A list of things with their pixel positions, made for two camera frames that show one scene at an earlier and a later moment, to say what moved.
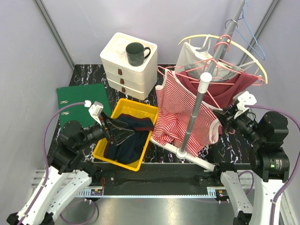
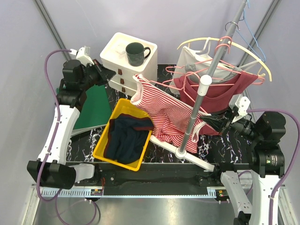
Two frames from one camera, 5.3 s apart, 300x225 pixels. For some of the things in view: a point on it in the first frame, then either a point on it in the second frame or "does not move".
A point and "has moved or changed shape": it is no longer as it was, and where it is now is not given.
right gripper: [227, 116] does not move
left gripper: [115, 134] -> [107, 73]
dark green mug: [135, 53] does not move
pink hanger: [197, 67] -> [182, 88]
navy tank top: [129, 151] does not move
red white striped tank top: [176, 102] has moved or changed shape
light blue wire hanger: [254, 49] does not move
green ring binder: [69, 95] does not move
